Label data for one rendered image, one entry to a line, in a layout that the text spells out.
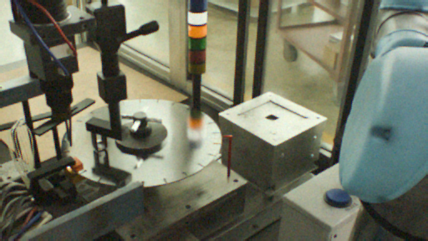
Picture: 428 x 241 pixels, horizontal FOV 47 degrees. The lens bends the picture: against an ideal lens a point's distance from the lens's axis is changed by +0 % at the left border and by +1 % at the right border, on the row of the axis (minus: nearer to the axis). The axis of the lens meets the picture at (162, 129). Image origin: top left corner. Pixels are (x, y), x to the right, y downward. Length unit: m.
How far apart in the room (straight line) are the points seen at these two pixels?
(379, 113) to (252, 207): 0.80
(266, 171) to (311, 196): 0.20
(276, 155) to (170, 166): 0.29
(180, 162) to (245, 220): 0.24
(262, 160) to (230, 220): 0.16
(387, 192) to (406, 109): 0.06
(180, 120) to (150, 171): 0.19
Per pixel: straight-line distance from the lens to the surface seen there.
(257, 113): 1.20
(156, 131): 1.00
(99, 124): 0.94
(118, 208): 0.80
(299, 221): 0.95
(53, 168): 0.92
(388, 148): 0.35
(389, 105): 0.35
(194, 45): 1.19
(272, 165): 1.12
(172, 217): 0.96
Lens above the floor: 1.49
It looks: 32 degrees down
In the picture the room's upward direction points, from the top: 2 degrees counter-clockwise
